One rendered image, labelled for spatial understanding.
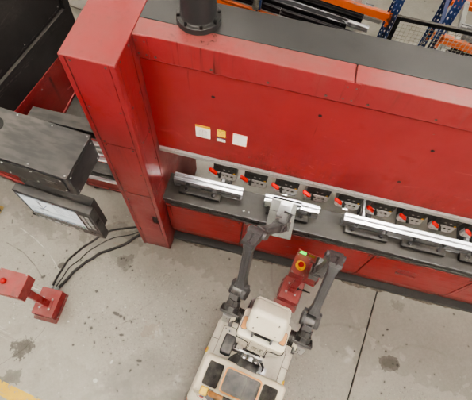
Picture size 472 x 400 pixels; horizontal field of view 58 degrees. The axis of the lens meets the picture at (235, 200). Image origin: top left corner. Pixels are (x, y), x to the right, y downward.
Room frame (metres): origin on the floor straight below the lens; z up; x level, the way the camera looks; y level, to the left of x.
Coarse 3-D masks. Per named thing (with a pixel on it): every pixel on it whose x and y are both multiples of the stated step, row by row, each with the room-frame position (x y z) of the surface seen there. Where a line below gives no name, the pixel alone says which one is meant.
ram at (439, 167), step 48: (192, 96) 1.33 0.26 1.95; (240, 96) 1.30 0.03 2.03; (288, 96) 1.26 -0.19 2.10; (192, 144) 1.34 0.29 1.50; (288, 144) 1.25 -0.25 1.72; (336, 144) 1.22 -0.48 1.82; (384, 144) 1.19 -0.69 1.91; (432, 144) 1.16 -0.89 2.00; (384, 192) 1.16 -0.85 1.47; (432, 192) 1.13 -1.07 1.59
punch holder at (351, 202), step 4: (336, 196) 1.23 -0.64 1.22; (340, 196) 1.19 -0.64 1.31; (344, 196) 1.19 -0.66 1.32; (348, 196) 1.19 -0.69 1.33; (352, 196) 1.18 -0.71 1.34; (340, 200) 1.19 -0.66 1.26; (344, 200) 1.19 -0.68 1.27; (348, 200) 1.18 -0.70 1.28; (352, 200) 1.18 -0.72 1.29; (356, 200) 1.18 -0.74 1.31; (360, 200) 1.18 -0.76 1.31; (336, 204) 1.19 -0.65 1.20; (348, 204) 1.18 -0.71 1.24; (352, 204) 1.18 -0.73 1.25; (356, 204) 1.18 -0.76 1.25; (360, 204) 1.17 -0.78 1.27; (348, 208) 1.18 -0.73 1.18; (352, 208) 1.17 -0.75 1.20; (356, 208) 1.17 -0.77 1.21
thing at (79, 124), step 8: (32, 112) 1.31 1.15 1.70; (40, 112) 1.32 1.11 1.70; (48, 112) 1.32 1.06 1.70; (56, 112) 1.33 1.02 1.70; (48, 120) 1.27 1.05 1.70; (56, 120) 1.28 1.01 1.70; (64, 120) 1.28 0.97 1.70; (72, 120) 1.29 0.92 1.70; (80, 120) 1.29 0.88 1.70; (72, 128) 1.28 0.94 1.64; (80, 128) 1.24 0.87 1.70; (88, 128) 1.25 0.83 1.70
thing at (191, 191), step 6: (180, 186) 1.35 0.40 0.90; (180, 192) 1.31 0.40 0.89; (186, 192) 1.31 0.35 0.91; (192, 192) 1.31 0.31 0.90; (198, 192) 1.32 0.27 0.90; (204, 192) 1.32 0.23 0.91; (210, 192) 1.32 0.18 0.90; (204, 198) 1.28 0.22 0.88; (210, 198) 1.28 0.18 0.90; (216, 198) 1.28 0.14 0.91
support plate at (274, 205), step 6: (276, 204) 1.24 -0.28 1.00; (270, 210) 1.19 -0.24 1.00; (276, 210) 1.19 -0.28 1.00; (294, 210) 1.21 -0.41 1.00; (270, 216) 1.15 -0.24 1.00; (276, 216) 1.15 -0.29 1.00; (294, 216) 1.16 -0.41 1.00; (270, 222) 1.10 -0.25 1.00; (276, 234) 1.02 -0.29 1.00; (282, 234) 1.02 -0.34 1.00; (288, 234) 1.03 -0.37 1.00
